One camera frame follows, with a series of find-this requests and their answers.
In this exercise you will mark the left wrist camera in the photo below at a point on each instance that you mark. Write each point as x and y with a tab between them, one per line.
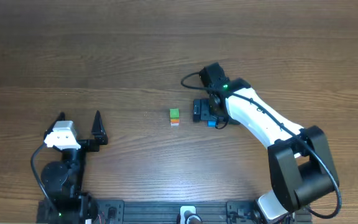
62	135

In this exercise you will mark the green cube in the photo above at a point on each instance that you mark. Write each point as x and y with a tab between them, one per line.
174	113

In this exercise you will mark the orange cube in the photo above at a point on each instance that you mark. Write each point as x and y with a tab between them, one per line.
174	121

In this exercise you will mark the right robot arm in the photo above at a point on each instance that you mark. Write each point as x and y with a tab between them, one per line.
250	115

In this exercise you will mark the mounting rail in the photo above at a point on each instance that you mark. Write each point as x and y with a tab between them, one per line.
154	213

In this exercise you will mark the blue cube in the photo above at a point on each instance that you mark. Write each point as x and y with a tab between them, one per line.
211	124

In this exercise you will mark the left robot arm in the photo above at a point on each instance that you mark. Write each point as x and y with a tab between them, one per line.
54	178

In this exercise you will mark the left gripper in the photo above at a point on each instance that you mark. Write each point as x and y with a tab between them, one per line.
89	145

